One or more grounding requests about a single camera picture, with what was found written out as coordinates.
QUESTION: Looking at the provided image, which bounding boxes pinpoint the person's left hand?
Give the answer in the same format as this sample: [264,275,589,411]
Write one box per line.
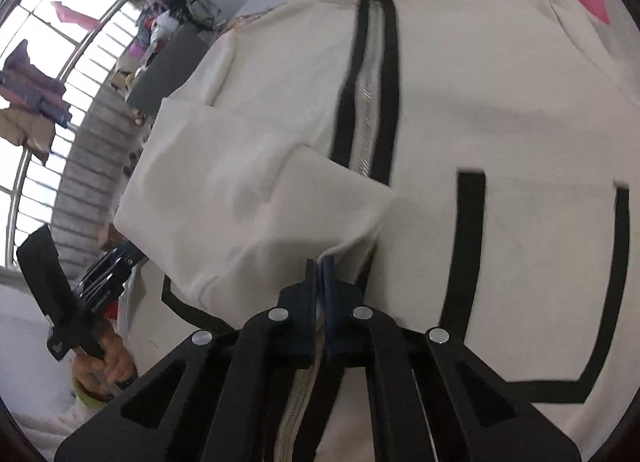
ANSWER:
[75,327,139,399]

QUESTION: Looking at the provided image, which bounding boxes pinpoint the purple hanging garments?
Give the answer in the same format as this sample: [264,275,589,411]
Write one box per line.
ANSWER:
[0,39,73,128]

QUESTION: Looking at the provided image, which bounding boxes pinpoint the pink hanging garment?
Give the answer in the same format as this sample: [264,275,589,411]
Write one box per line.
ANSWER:
[50,0,98,33]

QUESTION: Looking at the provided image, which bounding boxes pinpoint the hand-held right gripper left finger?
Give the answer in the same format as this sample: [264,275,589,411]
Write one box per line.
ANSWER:
[54,259,323,462]

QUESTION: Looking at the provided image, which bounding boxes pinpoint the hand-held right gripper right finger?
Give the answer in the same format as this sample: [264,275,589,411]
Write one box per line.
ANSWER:
[320,256,583,462]

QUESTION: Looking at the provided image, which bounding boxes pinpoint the metal window railing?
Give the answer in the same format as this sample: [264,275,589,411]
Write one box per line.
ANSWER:
[0,0,151,268]

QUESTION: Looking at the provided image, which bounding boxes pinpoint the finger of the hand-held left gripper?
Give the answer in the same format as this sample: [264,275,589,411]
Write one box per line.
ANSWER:
[72,242,147,313]

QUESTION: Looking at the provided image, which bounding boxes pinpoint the cream jacket with black trim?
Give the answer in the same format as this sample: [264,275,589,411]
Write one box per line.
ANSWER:
[114,0,640,462]

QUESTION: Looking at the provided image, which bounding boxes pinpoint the green object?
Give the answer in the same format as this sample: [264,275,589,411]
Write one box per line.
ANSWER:
[70,377,108,408]

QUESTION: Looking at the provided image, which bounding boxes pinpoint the pile of desk clutter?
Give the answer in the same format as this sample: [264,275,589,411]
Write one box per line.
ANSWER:
[110,0,223,93]

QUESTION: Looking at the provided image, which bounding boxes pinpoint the beige hanging garment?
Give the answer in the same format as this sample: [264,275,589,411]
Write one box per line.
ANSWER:
[0,107,56,163]

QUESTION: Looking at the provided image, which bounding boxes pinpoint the grey desk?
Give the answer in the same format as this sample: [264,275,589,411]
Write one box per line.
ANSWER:
[125,24,211,115]

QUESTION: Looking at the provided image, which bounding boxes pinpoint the white cloth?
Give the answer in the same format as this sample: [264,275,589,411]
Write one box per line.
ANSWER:
[0,312,101,462]

